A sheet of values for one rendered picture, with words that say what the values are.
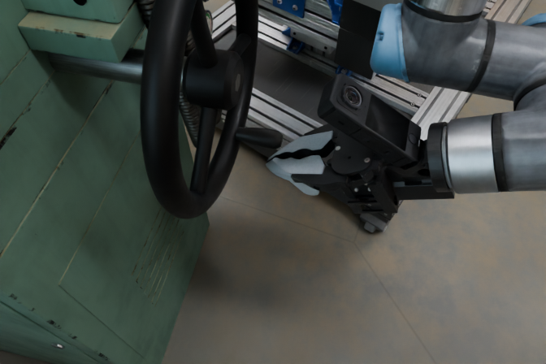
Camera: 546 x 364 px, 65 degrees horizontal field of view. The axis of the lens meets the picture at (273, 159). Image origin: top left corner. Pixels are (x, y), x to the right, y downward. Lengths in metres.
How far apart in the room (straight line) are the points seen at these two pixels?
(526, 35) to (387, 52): 0.13
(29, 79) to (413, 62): 0.38
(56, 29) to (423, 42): 0.35
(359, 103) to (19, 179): 0.35
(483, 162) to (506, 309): 0.91
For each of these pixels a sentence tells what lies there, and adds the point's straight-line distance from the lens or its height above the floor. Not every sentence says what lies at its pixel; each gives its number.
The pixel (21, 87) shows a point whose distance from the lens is 0.49.
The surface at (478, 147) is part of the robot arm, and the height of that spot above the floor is 0.81.
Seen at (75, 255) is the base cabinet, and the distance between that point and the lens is 0.63.
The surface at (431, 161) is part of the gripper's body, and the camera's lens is 0.43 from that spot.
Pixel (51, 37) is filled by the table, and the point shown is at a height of 0.86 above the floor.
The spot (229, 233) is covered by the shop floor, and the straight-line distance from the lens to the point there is 1.25.
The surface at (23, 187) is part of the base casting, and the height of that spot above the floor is 0.74.
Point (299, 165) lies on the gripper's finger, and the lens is 0.49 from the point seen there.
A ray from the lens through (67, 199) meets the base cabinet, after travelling 0.58.
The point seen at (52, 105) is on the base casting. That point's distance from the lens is 0.53.
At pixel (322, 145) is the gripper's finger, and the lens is 0.50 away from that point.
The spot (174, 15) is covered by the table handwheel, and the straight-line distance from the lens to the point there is 0.32.
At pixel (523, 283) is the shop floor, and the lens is 1.36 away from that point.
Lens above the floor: 1.12
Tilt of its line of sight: 54 degrees down
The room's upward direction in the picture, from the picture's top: straight up
